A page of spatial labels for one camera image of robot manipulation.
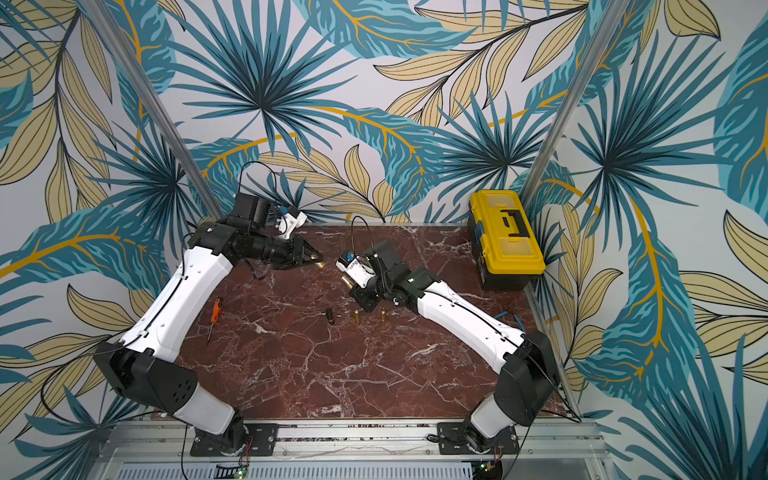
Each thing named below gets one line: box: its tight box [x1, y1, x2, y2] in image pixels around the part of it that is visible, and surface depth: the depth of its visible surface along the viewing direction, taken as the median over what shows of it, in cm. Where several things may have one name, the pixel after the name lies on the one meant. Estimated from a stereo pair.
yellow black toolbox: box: [468, 189, 547, 291], surface depth 98 cm
